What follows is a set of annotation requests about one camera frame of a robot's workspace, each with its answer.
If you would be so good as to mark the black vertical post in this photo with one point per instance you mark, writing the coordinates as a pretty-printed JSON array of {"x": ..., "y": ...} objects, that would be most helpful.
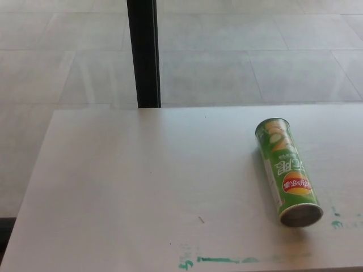
[{"x": 144, "y": 54}]

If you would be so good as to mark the green chips can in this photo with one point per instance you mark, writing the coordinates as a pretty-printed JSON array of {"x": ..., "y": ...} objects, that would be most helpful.
[{"x": 285, "y": 167}]

